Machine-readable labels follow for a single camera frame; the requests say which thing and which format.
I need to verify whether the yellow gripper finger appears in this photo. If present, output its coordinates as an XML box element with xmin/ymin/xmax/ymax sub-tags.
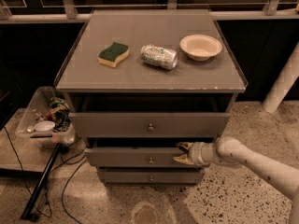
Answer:
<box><xmin>173</xmin><ymin>154</ymin><xmax>194</xmax><ymax>165</ymax></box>
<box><xmin>177</xmin><ymin>142</ymin><xmax>192</xmax><ymax>150</ymax></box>

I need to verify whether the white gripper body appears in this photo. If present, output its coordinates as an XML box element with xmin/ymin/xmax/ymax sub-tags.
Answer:
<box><xmin>188</xmin><ymin>142</ymin><xmax>207</xmax><ymax>166</ymax></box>

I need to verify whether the grey drawer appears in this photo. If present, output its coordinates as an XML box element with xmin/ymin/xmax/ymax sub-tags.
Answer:
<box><xmin>98</xmin><ymin>169</ymin><xmax>204</xmax><ymax>185</ymax></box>
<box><xmin>69</xmin><ymin>112</ymin><xmax>230</xmax><ymax>138</ymax></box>
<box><xmin>85</xmin><ymin>147</ymin><xmax>191</xmax><ymax>168</ymax></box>

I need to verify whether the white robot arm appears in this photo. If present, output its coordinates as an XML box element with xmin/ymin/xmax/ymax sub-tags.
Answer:
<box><xmin>174</xmin><ymin>136</ymin><xmax>299</xmax><ymax>224</ymax></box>

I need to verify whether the grey bottom drawer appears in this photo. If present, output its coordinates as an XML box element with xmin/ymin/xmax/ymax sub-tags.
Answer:
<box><xmin>98</xmin><ymin>169</ymin><xmax>204</xmax><ymax>185</ymax></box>

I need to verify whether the grey drawer cabinet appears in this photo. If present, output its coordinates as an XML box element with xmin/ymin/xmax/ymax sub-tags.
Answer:
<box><xmin>55</xmin><ymin>10</ymin><xmax>247</xmax><ymax>173</ymax></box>

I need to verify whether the grey top drawer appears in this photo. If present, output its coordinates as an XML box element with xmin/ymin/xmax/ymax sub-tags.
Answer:
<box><xmin>69</xmin><ymin>112</ymin><xmax>230</xmax><ymax>138</ymax></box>

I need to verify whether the crushed silver can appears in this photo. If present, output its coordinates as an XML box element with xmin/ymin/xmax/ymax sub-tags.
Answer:
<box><xmin>140</xmin><ymin>44</ymin><xmax>178</xmax><ymax>70</ymax></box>

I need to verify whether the white bowl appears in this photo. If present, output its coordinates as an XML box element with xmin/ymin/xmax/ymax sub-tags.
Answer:
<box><xmin>179</xmin><ymin>35</ymin><xmax>222</xmax><ymax>61</ymax></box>

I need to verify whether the green yellow sponge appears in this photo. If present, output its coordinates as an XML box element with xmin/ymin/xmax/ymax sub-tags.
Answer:
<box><xmin>98</xmin><ymin>42</ymin><xmax>130</xmax><ymax>68</ymax></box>

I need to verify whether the white diagonal pole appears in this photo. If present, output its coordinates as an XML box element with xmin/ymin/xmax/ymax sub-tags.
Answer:
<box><xmin>262</xmin><ymin>42</ymin><xmax>299</xmax><ymax>113</ymax></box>

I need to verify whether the clear plastic bin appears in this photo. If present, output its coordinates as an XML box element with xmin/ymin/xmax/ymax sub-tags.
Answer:
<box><xmin>15</xmin><ymin>87</ymin><xmax>76</xmax><ymax>148</ymax></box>

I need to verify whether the black metal bar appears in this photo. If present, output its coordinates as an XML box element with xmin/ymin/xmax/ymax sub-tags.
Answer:
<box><xmin>21</xmin><ymin>144</ymin><xmax>62</xmax><ymax>220</ymax></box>

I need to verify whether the metal window railing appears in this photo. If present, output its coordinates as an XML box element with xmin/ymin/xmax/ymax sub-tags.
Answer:
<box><xmin>0</xmin><ymin>0</ymin><xmax>299</xmax><ymax>23</ymax></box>

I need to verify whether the black floor cable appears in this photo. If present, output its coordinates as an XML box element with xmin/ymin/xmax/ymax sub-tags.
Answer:
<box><xmin>61</xmin><ymin>157</ymin><xmax>91</xmax><ymax>224</ymax></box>

